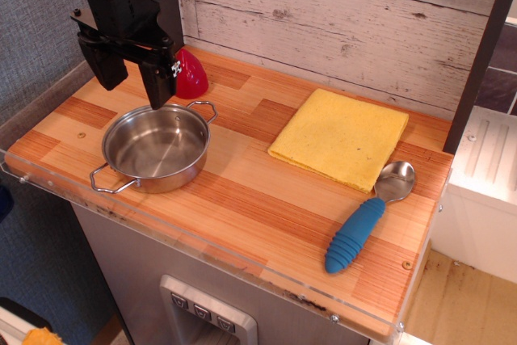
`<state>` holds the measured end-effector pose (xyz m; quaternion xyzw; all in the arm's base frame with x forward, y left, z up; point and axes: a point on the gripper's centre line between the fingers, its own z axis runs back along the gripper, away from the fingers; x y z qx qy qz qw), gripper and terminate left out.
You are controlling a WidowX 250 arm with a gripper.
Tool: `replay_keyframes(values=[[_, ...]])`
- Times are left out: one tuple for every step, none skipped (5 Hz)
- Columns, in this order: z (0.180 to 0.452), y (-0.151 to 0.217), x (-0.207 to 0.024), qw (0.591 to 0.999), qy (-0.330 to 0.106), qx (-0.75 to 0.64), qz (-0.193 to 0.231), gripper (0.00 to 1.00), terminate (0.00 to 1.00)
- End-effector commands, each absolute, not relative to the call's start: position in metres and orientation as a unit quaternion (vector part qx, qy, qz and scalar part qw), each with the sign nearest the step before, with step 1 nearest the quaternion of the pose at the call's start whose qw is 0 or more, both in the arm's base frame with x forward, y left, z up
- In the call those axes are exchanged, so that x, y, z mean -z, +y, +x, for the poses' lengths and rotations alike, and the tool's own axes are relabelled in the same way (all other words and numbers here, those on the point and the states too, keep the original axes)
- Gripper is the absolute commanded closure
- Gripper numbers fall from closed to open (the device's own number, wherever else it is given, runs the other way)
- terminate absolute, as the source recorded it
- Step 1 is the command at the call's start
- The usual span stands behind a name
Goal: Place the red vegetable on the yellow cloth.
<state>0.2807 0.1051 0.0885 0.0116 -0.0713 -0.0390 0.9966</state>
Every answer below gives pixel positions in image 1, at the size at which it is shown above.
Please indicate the stainless steel pot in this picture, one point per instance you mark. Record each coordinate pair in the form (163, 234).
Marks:
(156, 151)

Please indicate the yellow folded cloth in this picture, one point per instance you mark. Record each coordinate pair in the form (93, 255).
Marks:
(343, 139)

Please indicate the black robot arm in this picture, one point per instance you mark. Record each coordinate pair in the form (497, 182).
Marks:
(146, 32)

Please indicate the blue-handled metal spoon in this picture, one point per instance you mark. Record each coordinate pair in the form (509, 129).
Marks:
(395, 182)

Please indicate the clear acrylic edge guard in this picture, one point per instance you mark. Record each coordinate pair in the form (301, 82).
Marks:
(270, 223)

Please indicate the red toy pepper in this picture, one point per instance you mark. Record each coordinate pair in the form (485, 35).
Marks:
(192, 81)

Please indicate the yellow object bottom left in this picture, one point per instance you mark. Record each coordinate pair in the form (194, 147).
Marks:
(41, 336)

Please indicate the silver toy fridge dispenser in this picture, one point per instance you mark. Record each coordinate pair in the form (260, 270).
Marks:
(196, 317)

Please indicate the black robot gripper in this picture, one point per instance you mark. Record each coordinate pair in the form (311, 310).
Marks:
(112, 31)

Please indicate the dark right support post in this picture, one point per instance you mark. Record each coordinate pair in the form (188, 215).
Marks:
(481, 62)

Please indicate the white ribbed toy sink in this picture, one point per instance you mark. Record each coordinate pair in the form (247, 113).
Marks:
(476, 219)

